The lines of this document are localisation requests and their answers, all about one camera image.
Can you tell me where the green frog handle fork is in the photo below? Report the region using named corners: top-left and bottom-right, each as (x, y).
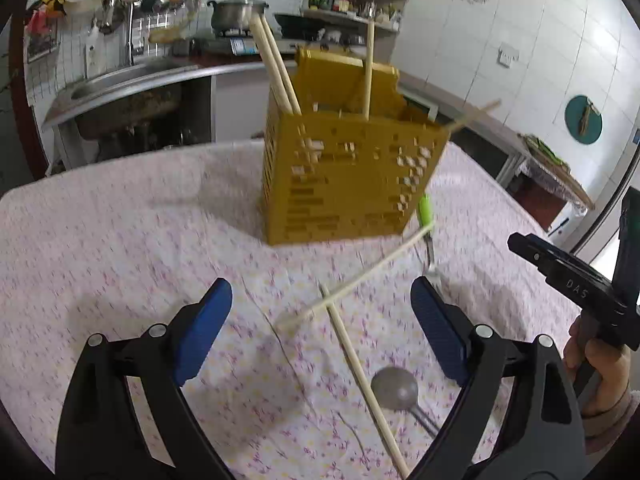
top-left (418, 195), bottom-right (442, 289)

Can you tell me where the wooden chopstick pair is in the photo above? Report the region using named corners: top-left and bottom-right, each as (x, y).
top-left (442, 99), bottom-right (502, 134)

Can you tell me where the person right hand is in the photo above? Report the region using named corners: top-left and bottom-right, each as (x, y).
top-left (563, 316), bottom-right (631, 418)

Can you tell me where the metal spoon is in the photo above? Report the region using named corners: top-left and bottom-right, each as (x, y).
top-left (371, 366), bottom-right (439, 439)

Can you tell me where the floral tablecloth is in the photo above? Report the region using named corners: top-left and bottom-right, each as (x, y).
top-left (0, 138), bottom-right (591, 480)

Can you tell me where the gold perforated utensil holder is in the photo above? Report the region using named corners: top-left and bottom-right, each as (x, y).
top-left (262, 49), bottom-right (450, 246)

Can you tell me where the dark wooden door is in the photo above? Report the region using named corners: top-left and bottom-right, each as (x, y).
top-left (9, 13), bottom-right (49, 180)

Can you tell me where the steel sink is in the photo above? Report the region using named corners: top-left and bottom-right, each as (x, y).
top-left (41, 56), bottom-right (212, 141)

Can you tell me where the white soap bottle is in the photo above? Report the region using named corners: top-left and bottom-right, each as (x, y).
top-left (85, 18), bottom-right (102, 79)

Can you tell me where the black wok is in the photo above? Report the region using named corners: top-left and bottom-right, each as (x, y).
top-left (273, 13), bottom-right (324, 42)

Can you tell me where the gas stove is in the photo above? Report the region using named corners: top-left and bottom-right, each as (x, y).
top-left (192, 36), bottom-right (305, 56)

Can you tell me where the steel cooking pot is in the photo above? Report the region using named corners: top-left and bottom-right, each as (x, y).
top-left (206, 0), bottom-right (269, 36)

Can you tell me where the green round wall board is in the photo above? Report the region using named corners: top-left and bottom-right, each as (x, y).
top-left (564, 96), bottom-right (603, 145)

